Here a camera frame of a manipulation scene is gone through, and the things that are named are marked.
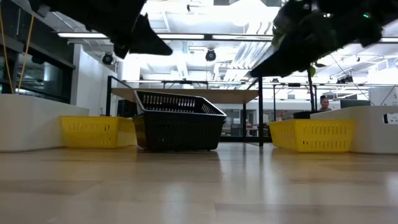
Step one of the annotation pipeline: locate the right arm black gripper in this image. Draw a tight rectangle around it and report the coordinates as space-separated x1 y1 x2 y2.
250 0 398 78

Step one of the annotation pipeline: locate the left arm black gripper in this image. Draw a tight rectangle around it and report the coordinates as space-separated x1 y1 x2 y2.
29 0 174 60

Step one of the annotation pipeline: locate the black plastic mesh basket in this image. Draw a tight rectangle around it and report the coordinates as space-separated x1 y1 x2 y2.
133 90 227 118
132 113 227 152

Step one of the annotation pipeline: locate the yellow plastic mesh basket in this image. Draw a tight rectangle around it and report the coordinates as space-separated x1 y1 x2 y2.
269 119 356 153
60 116 138 149

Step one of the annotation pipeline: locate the white plastic storage bin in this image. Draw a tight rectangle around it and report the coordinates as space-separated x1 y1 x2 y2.
310 105 398 156
0 93 90 153

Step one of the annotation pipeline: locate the person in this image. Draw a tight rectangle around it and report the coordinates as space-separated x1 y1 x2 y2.
317 95 333 113

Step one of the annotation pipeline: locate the overhead light bar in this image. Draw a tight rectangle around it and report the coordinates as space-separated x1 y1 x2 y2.
57 30 398 43

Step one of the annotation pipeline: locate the black box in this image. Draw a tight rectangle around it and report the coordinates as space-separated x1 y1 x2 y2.
116 99 138 118

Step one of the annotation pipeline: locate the black monitor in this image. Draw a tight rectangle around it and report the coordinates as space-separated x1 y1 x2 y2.
340 99 371 109

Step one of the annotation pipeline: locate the white cabinet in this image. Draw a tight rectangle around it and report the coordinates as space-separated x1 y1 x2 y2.
368 86 398 107

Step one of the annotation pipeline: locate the black metal frame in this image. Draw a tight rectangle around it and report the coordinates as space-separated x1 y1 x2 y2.
272 81 318 112

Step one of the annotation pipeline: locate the wooden shelf with black frame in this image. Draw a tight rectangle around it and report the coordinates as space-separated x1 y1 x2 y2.
106 75 264 147

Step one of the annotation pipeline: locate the yellow cable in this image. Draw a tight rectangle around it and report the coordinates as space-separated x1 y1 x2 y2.
0 7 35 95

